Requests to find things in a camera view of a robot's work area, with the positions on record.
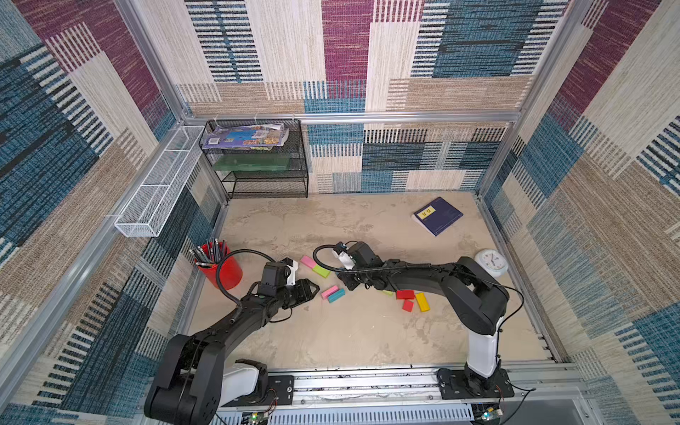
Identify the black wire shelf rack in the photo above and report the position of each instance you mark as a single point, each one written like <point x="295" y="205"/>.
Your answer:
<point x="292" y="183"/>

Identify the white wire wall basket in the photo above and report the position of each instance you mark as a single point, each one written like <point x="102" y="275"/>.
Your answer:
<point x="147" y="212"/>

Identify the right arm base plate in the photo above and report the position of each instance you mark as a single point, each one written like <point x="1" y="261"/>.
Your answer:
<point x="458" y="384"/>

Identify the colourful magazine on rack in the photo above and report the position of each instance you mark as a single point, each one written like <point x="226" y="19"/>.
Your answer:
<point x="249" y="138"/>

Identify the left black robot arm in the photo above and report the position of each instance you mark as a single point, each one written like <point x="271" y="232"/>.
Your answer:
<point x="187" y="387"/>

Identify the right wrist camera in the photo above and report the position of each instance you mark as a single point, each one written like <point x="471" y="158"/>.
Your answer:
<point x="357" y="255"/>

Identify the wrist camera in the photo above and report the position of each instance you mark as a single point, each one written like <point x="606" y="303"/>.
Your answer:
<point x="276" y="275"/>
<point x="357" y="255"/>

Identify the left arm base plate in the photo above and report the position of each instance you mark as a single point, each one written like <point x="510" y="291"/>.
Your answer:
<point x="275" y="390"/>

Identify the red small block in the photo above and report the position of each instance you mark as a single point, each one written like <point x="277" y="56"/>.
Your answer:
<point x="408" y="306"/>

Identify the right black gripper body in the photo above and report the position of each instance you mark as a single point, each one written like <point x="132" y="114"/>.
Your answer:
<point x="353" y="274"/>

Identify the white round clock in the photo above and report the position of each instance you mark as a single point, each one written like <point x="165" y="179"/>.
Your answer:
<point x="492" y="261"/>

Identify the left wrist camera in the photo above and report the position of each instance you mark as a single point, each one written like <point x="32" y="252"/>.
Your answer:
<point x="276" y="275"/>

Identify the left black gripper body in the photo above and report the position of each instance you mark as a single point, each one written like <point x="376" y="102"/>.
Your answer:
<point x="296" y="295"/>

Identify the yellow block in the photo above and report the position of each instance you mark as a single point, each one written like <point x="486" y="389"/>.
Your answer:
<point x="422" y="302"/>

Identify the teal long block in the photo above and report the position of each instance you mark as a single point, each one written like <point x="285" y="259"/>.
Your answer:
<point x="337" y="294"/>

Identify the pink block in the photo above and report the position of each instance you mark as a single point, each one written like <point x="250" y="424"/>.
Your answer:
<point x="329" y="292"/>
<point x="309" y="262"/>

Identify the red pen cup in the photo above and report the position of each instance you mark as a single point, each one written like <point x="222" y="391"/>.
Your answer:
<point x="230" y="274"/>

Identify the red long block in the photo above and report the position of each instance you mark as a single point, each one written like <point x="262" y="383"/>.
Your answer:
<point x="405" y="295"/>

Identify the dark blue notebook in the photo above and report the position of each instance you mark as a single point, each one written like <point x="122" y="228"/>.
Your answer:
<point x="437" y="216"/>

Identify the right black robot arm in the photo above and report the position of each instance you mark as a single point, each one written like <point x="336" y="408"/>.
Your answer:
<point x="478" y="300"/>

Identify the green tray in rack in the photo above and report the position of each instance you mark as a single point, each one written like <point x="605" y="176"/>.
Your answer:
<point x="251" y="163"/>

